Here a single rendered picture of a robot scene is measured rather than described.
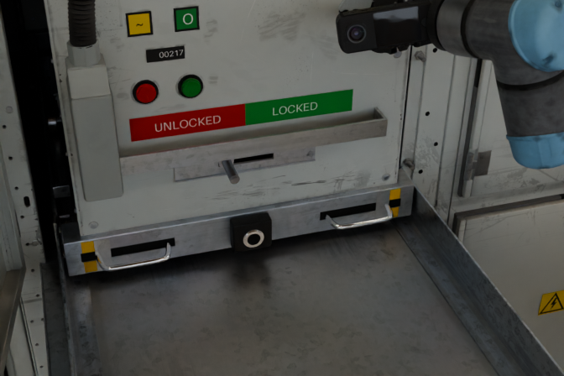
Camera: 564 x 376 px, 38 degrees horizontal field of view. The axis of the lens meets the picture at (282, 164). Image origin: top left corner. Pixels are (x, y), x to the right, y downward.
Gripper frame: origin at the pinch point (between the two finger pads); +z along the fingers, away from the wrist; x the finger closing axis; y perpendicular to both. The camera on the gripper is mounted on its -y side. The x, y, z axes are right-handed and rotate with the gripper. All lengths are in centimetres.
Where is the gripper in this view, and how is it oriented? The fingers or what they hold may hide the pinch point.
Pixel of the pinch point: (341, 12)
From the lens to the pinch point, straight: 110.1
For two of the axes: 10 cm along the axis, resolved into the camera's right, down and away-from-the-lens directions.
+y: 8.5, -2.7, 4.6
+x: -1.2, -9.4, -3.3
